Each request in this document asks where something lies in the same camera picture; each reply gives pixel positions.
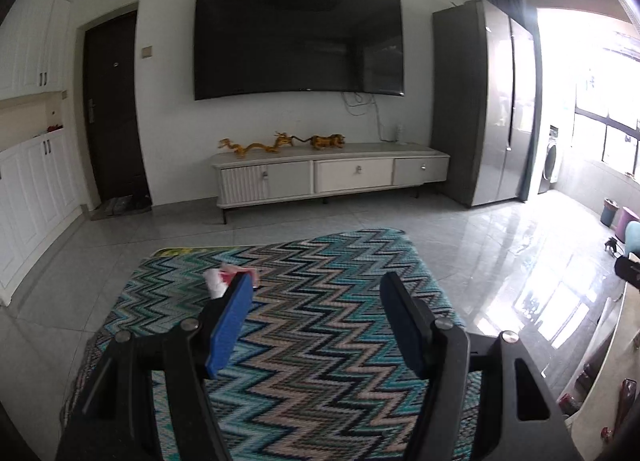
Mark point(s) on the golden dragon figurine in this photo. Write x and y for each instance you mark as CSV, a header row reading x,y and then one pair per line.
x,y
282,140

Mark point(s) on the black wall television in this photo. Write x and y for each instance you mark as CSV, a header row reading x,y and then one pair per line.
x,y
245,47

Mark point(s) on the zigzag patterned blanket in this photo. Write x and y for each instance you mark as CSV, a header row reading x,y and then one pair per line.
x,y
316,373

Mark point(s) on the grey double-door refrigerator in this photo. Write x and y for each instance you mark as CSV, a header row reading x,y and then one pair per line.
x,y
484,101

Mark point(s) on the dark entrance door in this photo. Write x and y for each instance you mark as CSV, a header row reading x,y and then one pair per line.
x,y
111,116

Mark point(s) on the white TV cabinet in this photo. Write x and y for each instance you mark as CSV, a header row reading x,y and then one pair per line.
x,y
301,173

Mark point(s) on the golden tiger figurine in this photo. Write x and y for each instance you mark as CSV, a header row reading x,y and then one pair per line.
x,y
318,142

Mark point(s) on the window frame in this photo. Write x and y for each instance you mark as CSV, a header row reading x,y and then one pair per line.
x,y
606,115

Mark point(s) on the teal bucket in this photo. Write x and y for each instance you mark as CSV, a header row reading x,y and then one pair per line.
x,y
610,208

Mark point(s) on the washing machine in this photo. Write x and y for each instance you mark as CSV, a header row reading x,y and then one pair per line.
x,y
549,161

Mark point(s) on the teal chair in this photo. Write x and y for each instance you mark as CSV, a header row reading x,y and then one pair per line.
x,y
632,238

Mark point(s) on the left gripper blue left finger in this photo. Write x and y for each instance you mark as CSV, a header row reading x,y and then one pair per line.
x,y
234,305

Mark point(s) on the purple stool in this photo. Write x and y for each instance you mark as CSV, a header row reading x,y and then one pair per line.
x,y
627,216

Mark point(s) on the white wall cupboard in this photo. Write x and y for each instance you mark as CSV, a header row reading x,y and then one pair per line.
x,y
39,197

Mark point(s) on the black toy animal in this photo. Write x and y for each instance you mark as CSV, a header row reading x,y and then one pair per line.
x,y
611,245

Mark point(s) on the red white wrapper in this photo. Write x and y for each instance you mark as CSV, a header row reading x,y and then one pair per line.
x,y
218,280

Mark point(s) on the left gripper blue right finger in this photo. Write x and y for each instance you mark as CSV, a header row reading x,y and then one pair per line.
x,y
410,320

